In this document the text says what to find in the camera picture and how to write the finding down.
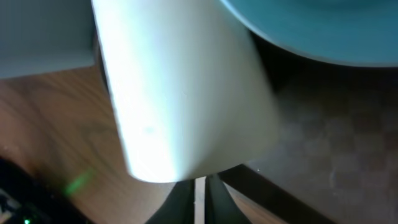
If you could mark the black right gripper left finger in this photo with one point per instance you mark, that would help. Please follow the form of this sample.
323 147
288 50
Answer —
179 206

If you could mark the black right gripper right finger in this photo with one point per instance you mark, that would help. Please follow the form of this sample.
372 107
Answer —
220 207

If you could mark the white green cup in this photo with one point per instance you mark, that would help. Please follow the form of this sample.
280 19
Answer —
189 93

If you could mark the light blue bowl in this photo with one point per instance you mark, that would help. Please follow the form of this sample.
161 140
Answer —
357 33

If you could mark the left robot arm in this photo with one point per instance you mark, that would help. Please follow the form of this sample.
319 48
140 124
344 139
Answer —
26 200

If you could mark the grey dishwasher rack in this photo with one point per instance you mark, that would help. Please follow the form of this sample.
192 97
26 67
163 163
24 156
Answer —
40 36

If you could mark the dark brown serving tray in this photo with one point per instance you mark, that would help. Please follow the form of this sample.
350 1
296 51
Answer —
336 161

